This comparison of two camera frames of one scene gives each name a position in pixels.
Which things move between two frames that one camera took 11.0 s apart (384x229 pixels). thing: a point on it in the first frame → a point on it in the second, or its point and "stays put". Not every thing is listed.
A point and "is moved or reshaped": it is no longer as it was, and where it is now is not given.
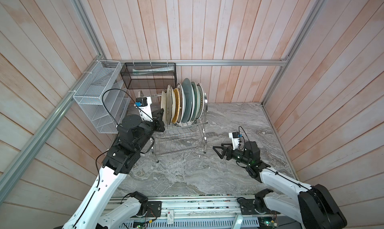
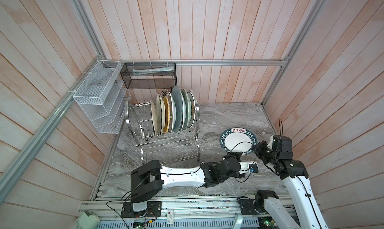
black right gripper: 229,149 → 257,147
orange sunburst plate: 182,102 → 173,111
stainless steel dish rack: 178,137 is moved or reshaped
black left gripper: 157,119 → 236,154
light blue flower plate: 200,101 → 193,111
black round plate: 163,102 is moved or reshaped
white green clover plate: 196,101 → 188,109
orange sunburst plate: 201,100 → 197,109
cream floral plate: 169,103 is moved or reshaped
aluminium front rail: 198,208 stays put
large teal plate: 187,100 → 176,109
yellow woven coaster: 177,106 → 167,115
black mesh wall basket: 149,75 stays put
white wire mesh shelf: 105,97 stays put
